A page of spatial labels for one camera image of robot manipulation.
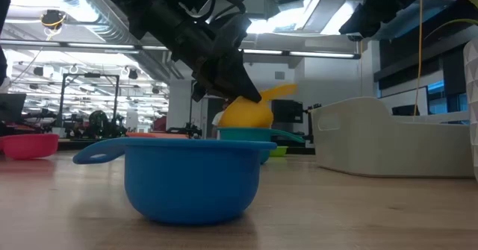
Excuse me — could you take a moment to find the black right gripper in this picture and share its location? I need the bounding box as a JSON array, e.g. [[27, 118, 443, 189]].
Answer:
[[338, 0, 423, 38]]

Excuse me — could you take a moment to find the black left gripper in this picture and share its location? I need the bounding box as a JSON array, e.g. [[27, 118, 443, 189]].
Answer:
[[147, 0, 262, 104]]

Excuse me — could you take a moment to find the pink plastic measuring cup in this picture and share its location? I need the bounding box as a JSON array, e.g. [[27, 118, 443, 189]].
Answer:
[[0, 133, 60, 160]]

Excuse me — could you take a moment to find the black ceiling cable reel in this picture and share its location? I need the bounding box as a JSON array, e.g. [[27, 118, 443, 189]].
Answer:
[[40, 9, 68, 31]]

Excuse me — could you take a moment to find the hanging yellow cable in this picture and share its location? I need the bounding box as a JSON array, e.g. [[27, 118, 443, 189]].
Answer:
[[412, 0, 425, 116]]

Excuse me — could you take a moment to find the dark background monitor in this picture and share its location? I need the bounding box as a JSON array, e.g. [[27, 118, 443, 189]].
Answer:
[[0, 93, 27, 123]]

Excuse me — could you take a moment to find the long ceiling light strip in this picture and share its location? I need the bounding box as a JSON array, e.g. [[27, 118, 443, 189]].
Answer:
[[0, 39, 361, 60]]

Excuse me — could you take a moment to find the blue plastic measuring cup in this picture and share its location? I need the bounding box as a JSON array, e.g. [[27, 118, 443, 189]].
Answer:
[[72, 137, 277, 225]]

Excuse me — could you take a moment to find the yellow plastic measuring cup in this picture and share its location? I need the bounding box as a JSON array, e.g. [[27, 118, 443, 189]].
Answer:
[[218, 84, 299, 128]]

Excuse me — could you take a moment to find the black background screen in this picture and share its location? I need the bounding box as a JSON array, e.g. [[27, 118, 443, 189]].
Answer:
[[271, 99, 304, 124]]

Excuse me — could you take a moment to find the orange plastic measuring cup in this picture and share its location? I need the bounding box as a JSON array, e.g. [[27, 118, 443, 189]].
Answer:
[[126, 131, 190, 140]]

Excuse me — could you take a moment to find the red background chair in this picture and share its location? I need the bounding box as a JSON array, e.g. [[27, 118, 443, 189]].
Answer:
[[151, 115, 168, 132]]

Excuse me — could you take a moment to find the teal plastic measuring cup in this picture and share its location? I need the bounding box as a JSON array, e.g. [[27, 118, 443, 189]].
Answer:
[[217, 127, 305, 165]]

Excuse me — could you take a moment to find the white plastic basket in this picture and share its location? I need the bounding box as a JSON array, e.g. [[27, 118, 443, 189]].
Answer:
[[310, 96, 475, 179]]

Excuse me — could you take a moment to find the black background stand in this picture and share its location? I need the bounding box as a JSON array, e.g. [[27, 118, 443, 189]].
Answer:
[[304, 103, 323, 145]]

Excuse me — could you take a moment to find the white faceted plant pot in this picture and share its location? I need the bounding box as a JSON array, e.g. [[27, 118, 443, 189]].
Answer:
[[462, 37, 478, 184]]

